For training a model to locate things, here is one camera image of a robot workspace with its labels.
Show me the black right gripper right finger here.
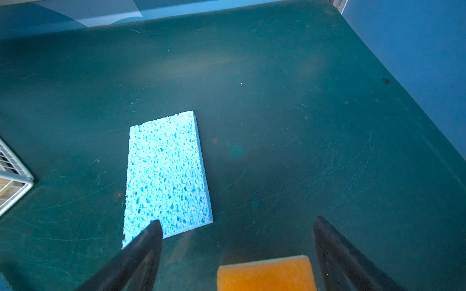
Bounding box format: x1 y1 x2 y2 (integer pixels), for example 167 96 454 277
314 216 404 291

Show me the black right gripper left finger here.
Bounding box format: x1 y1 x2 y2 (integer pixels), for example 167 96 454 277
77 220 163 291

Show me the orange sponge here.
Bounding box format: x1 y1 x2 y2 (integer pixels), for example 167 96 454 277
217 255 317 291

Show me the blue sponge near shelf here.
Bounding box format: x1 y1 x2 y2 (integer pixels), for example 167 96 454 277
122 111 214 247

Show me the white wire wooden shelf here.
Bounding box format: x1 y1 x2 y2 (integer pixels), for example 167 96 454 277
1 140 34 216

